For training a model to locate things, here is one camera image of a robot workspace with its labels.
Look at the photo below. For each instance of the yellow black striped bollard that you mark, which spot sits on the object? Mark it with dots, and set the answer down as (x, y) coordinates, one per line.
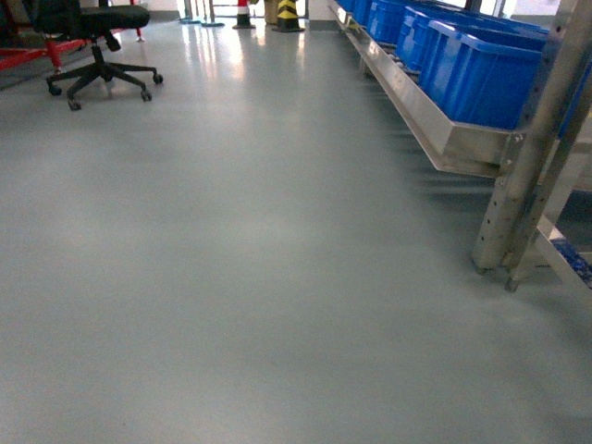
(287, 17)

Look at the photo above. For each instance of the red white traffic cone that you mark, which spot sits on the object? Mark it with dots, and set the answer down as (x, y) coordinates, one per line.
(243, 17)

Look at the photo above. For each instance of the large blue plastic bin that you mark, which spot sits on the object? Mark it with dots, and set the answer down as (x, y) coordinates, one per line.
(479, 76)

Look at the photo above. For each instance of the steel flow rack frame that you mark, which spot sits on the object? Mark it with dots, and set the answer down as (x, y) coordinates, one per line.
(536, 167)

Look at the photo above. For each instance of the black office chair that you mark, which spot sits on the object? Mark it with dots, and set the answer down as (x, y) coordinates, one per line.
(84, 80)

